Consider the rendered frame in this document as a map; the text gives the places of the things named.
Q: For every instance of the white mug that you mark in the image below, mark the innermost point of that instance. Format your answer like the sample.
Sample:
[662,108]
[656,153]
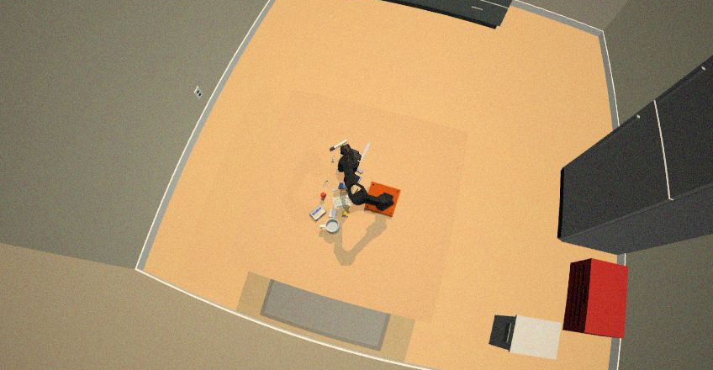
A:
[331,225]

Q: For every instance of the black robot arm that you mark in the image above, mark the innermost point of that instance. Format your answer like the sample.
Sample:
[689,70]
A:
[346,164]

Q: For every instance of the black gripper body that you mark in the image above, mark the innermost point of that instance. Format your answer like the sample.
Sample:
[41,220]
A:
[358,156]

